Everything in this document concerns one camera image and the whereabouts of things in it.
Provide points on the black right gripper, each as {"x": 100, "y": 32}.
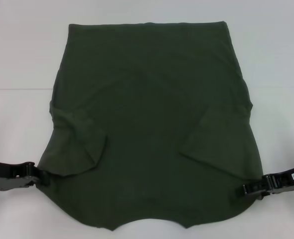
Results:
{"x": 291, "y": 180}

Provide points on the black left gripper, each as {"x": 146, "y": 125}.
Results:
{"x": 5, "y": 175}

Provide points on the dark green t-shirt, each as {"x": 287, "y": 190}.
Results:
{"x": 149, "y": 112}

